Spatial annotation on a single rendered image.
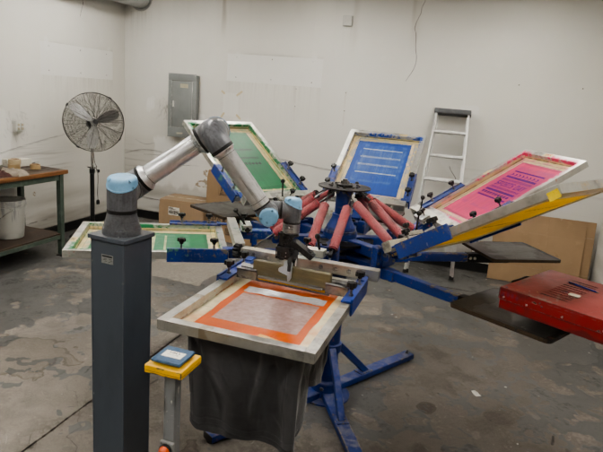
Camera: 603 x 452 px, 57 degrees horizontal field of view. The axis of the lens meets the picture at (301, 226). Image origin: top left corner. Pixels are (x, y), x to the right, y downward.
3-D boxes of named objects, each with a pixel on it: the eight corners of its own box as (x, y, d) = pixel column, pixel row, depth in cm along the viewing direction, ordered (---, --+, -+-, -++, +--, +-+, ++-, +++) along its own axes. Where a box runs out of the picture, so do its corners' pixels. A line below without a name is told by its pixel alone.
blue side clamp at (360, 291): (351, 316, 223) (353, 299, 221) (339, 314, 224) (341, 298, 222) (366, 293, 251) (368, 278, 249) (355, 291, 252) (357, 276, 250)
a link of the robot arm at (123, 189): (101, 211, 212) (101, 176, 209) (111, 204, 225) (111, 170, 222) (133, 212, 213) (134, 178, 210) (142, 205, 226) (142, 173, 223)
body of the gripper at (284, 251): (280, 255, 245) (283, 229, 243) (299, 258, 243) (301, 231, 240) (275, 259, 238) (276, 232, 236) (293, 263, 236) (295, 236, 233)
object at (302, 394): (295, 455, 200) (304, 347, 190) (285, 452, 201) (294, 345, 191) (328, 394, 242) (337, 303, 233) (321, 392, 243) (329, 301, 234)
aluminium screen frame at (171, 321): (314, 364, 178) (315, 353, 177) (156, 328, 195) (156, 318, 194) (364, 290, 251) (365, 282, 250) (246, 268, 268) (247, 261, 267)
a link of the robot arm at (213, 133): (213, 113, 207) (286, 218, 217) (216, 112, 217) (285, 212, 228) (187, 130, 208) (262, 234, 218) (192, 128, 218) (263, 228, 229)
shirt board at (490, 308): (588, 335, 240) (591, 318, 239) (546, 360, 214) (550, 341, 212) (361, 256, 336) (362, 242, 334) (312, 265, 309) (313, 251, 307)
